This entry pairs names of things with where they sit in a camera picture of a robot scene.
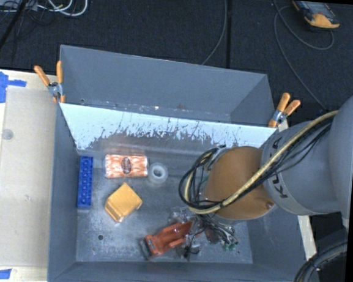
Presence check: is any orange and grey hand tool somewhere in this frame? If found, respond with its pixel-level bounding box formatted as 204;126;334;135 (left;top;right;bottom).
138;216;195;264

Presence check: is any blue toy building brick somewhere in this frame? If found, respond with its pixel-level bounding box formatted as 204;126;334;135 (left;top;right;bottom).
75;155;96;210

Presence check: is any orange and white packet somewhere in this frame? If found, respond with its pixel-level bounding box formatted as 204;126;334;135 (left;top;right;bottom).
102;151;150;183

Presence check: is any grey metal bin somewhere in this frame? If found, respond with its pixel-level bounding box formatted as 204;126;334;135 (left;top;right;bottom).
39;44;325;282

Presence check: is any pale wood flat board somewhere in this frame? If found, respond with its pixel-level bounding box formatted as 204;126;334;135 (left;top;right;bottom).
0;85;65;273

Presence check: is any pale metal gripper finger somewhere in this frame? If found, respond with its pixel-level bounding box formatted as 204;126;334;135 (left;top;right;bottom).
168;206;195;229
180;240;202;262

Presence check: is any clear tape ring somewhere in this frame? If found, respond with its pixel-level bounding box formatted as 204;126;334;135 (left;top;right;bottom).
147;162;171;185

